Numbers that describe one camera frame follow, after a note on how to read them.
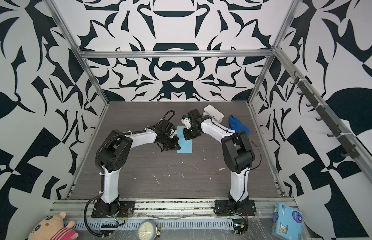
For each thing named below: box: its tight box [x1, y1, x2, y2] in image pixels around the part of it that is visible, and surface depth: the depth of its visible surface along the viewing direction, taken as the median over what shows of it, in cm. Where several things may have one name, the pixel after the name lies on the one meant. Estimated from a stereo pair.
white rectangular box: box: [203, 104, 225, 124], surface depth 109 cm
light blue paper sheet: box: [176, 126, 193, 154], surface depth 96 cm
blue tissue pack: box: [271, 203, 303, 240], surface depth 68 cm
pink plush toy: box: [28, 211, 79, 240], surface depth 65 cm
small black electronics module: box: [232, 219, 249, 236], surface depth 73 cm
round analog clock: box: [137, 220, 157, 240], surface depth 67 cm
